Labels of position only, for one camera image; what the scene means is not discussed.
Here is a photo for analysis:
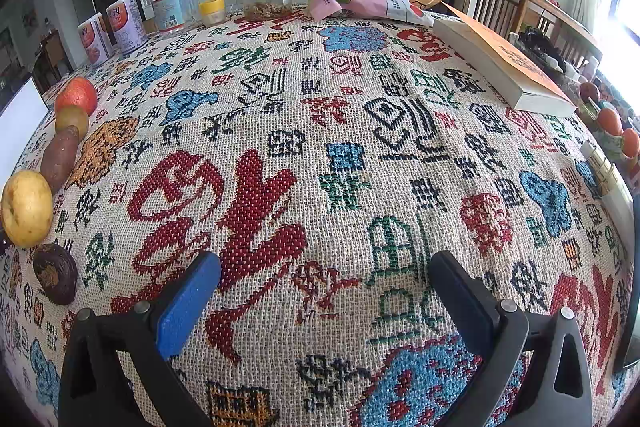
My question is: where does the printed woven tablecloth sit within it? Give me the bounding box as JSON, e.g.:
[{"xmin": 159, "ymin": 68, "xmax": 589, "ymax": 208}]
[{"xmin": 0, "ymin": 4, "xmax": 640, "ymax": 427}]

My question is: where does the purple label tin can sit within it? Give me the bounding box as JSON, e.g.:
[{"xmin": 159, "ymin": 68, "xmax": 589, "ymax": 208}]
[
  {"xmin": 77, "ymin": 13, "xmax": 115, "ymax": 68},
  {"xmin": 105, "ymin": 0, "xmax": 148, "ymax": 54}
]

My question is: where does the small yellow jar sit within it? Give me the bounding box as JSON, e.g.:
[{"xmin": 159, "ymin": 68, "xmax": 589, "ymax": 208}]
[{"xmin": 199, "ymin": 0, "xmax": 226, "ymax": 26}]

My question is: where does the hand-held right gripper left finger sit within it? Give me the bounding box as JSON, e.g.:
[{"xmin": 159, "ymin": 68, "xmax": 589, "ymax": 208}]
[{"xmin": 58, "ymin": 250, "xmax": 222, "ymax": 427}]

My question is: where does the red apple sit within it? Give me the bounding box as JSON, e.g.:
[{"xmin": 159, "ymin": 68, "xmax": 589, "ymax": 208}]
[{"xmin": 54, "ymin": 77, "xmax": 98, "ymax": 116}]

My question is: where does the orange round fruit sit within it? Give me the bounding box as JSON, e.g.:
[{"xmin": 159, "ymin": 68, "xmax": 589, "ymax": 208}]
[
  {"xmin": 596, "ymin": 108, "xmax": 624, "ymax": 136},
  {"xmin": 621, "ymin": 129, "xmax": 640, "ymax": 158}
]

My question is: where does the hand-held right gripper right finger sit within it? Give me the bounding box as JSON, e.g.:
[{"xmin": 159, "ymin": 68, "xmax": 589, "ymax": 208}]
[{"xmin": 429, "ymin": 250, "xmax": 593, "ymax": 427}]

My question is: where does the dark purple passion fruit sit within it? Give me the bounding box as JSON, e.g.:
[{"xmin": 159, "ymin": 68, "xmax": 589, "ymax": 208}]
[{"xmin": 32, "ymin": 243, "xmax": 79, "ymax": 306}]

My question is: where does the orange cover book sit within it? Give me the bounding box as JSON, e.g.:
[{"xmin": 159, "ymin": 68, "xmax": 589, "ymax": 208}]
[{"xmin": 431, "ymin": 3, "xmax": 578, "ymax": 118}]

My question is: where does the green-brown kiwi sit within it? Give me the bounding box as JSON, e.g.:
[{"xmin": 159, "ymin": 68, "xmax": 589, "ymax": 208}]
[{"xmin": 54, "ymin": 105, "xmax": 90, "ymax": 140}]

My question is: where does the gold striped box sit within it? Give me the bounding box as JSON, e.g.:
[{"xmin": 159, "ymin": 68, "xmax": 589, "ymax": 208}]
[{"xmin": 582, "ymin": 141, "xmax": 618, "ymax": 198}]

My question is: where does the white board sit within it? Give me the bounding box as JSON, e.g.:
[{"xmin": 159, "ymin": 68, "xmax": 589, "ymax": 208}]
[{"xmin": 0, "ymin": 74, "xmax": 51, "ymax": 188}]

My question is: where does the wooden chair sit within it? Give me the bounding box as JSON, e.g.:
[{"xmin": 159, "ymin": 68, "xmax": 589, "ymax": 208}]
[
  {"xmin": 466, "ymin": 0, "xmax": 531, "ymax": 38},
  {"xmin": 520, "ymin": 0, "xmax": 603, "ymax": 68}
]

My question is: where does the large clear plastic jar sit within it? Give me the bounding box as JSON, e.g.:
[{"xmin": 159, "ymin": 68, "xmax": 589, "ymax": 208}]
[{"xmin": 146, "ymin": 0, "xmax": 202, "ymax": 32}]

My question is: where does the purple sweet potato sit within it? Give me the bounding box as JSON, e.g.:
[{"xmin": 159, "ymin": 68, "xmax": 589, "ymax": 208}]
[{"xmin": 39, "ymin": 126, "xmax": 81, "ymax": 195}]

